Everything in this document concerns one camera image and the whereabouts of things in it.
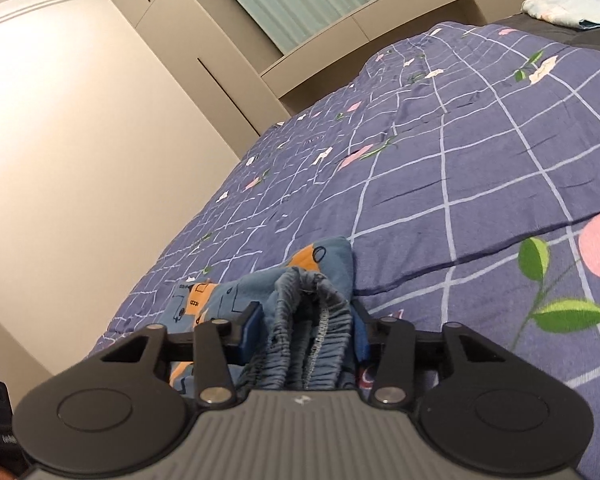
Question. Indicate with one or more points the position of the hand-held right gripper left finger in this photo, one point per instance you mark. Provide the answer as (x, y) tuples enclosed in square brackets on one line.
[(250, 331)]

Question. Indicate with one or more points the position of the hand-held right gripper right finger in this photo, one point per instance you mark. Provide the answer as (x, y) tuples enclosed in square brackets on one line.
[(361, 341)]

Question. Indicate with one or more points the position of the blue pants with orange print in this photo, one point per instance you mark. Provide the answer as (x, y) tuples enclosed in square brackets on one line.
[(310, 300)]

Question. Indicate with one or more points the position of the purple checked printed blanket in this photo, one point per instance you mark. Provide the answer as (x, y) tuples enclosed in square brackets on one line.
[(430, 160)]

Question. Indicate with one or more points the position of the beige window ledge cabinet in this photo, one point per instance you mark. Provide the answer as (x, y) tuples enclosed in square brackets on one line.
[(370, 45)]

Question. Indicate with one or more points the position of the dark grey bed sheet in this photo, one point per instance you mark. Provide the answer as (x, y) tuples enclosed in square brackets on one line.
[(560, 35)]

